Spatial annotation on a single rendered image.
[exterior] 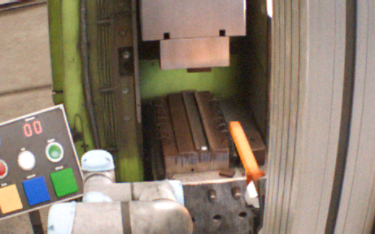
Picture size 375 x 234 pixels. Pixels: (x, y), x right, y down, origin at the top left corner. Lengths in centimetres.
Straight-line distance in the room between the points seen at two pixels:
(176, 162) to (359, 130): 163
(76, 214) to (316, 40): 65
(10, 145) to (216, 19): 72
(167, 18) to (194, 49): 13
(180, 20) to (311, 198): 142
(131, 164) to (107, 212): 124
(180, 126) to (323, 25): 180
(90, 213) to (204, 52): 101
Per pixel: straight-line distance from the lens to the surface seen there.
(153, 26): 187
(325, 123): 45
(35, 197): 188
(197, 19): 187
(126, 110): 213
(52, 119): 192
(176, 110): 230
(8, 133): 188
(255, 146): 210
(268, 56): 211
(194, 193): 207
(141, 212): 99
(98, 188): 140
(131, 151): 220
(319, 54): 43
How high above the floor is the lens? 204
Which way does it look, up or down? 28 degrees down
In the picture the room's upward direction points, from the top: 1 degrees counter-clockwise
